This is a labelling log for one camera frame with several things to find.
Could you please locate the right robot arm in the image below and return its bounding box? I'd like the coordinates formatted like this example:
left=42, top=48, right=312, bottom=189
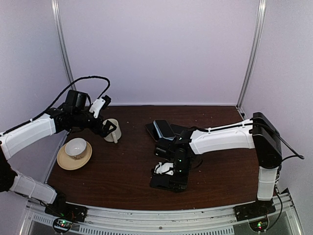
left=150, top=112, right=282, bottom=216

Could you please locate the purple-edged phone left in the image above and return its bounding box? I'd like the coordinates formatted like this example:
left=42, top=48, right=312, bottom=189
left=145, top=123, right=160, bottom=141

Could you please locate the aluminium post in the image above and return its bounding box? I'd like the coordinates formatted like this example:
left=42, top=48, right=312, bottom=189
left=51, top=0, right=77, bottom=91
left=236, top=0, right=267, bottom=113

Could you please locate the purple-edged phone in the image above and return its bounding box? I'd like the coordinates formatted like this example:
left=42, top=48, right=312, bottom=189
left=145, top=123, right=160, bottom=141
left=170, top=124, right=195, bottom=138

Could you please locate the cream ribbed mug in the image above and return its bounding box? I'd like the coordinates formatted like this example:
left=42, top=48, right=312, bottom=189
left=103, top=118, right=122, bottom=143

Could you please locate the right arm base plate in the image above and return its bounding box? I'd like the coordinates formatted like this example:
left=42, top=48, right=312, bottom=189
left=234, top=201, right=276, bottom=221

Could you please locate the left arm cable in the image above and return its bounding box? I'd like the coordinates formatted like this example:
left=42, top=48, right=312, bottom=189
left=30, top=75, right=111, bottom=122

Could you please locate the beige saucer plate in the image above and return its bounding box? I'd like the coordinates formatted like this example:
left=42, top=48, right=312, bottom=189
left=57, top=142, right=92, bottom=170

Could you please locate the right aluminium post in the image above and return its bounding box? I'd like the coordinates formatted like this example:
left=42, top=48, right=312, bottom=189
left=236, top=0, right=267, bottom=113

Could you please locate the front aluminium rail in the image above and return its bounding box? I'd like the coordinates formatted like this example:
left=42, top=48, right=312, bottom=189
left=21, top=193, right=303, bottom=235

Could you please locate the left aluminium post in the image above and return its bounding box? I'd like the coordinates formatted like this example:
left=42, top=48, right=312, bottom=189
left=51, top=0, right=77, bottom=91

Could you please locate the purple-edged phone right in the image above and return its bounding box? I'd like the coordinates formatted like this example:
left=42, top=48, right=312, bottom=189
left=170, top=124, right=195, bottom=138

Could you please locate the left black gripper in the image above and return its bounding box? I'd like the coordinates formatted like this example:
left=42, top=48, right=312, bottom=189
left=72, top=109, right=117, bottom=138

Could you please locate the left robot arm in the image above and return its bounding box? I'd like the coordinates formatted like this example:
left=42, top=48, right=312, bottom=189
left=0, top=90, right=117, bottom=217

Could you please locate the white ceramic bowl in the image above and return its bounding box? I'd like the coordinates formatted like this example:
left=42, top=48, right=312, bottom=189
left=65, top=138, right=87, bottom=160

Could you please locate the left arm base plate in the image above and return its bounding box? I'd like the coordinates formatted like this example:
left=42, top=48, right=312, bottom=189
left=44, top=203, right=88, bottom=222

